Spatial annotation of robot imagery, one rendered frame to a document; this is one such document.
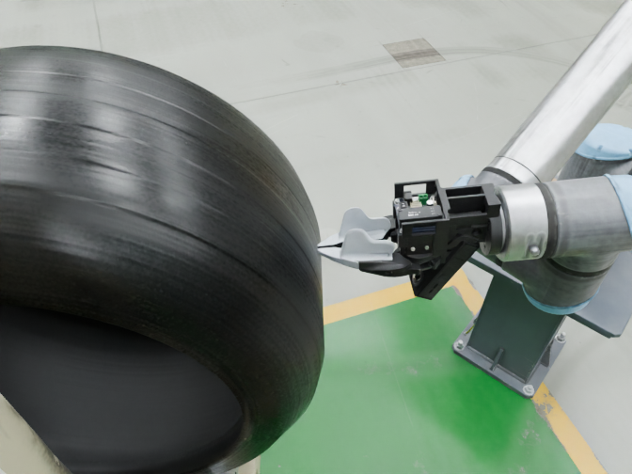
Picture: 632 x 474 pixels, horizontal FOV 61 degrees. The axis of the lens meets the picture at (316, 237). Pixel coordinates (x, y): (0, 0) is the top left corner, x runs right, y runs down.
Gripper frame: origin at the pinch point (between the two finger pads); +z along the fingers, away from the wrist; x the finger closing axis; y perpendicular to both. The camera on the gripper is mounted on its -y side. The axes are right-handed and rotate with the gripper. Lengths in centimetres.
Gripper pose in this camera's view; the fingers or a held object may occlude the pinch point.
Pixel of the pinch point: (328, 252)
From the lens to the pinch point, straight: 66.0
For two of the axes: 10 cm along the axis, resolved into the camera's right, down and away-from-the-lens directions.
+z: -9.9, 0.9, 0.7
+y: -1.1, -6.9, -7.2
